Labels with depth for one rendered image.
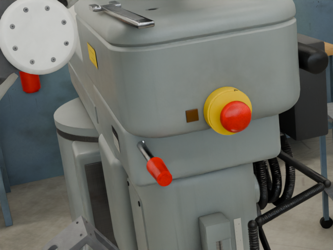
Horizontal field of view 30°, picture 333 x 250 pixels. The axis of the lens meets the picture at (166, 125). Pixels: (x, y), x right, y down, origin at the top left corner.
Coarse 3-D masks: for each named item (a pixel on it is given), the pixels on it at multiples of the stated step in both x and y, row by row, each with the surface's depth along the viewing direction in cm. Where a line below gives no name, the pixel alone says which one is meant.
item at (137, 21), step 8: (96, 8) 87; (104, 8) 85; (112, 8) 82; (120, 8) 82; (120, 16) 76; (128, 16) 74; (136, 16) 73; (136, 24) 69; (144, 24) 68; (152, 24) 69
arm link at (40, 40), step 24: (0, 0) 60; (24, 0) 60; (48, 0) 61; (0, 24) 60; (24, 24) 60; (48, 24) 61; (72, 24) 62; (0, 48) 60; (24, 48) 60; (48, 48) 61; (72, 48) 62; (0, 72) 61; (48, 72) 62; (0, 96) 64
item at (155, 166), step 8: (144, 144) 88; (144, 152) 85; (152, 160) 80; (160, 160) 80; (152, 168) 78; (160, 168) 77; (152, 176) 79; (160, 176) 76; (168, 176) 76; (160, 184) 76; (168, 184) 77
